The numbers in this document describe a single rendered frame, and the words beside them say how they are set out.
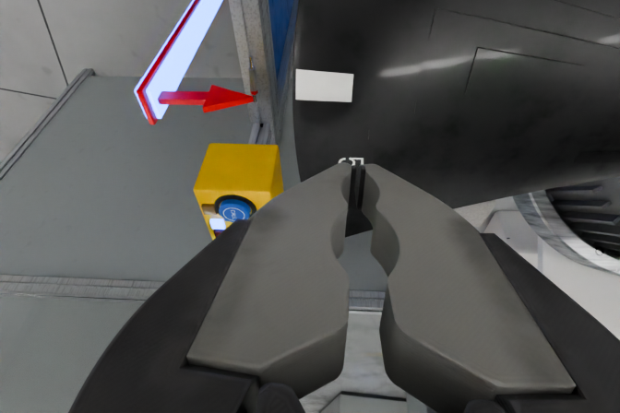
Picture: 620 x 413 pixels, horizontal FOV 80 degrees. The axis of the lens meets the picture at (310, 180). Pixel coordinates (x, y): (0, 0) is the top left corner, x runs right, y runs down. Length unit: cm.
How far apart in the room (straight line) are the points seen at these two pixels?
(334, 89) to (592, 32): 13
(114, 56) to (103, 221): 83
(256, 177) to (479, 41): 33
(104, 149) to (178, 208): 40
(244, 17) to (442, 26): 40
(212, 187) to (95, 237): 73
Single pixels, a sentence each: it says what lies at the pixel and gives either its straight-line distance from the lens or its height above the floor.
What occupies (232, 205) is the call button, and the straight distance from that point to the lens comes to 48.
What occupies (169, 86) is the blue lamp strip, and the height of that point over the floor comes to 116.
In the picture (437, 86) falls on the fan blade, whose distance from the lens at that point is 22.
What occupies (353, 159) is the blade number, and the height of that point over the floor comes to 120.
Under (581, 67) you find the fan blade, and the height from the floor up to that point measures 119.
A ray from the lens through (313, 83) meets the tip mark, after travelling 22.
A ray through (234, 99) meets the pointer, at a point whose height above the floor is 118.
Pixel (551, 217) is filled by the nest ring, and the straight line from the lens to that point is 46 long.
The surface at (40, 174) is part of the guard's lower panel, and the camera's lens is 145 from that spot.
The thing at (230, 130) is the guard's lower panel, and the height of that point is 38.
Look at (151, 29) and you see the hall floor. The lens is 168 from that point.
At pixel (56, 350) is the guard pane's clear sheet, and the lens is 107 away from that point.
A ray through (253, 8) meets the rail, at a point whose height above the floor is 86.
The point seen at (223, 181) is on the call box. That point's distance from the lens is 49.
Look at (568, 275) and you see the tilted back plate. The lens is 52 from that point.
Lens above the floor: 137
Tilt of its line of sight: 42 degrees down
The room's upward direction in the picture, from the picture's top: 175 degrees counter-clockwise
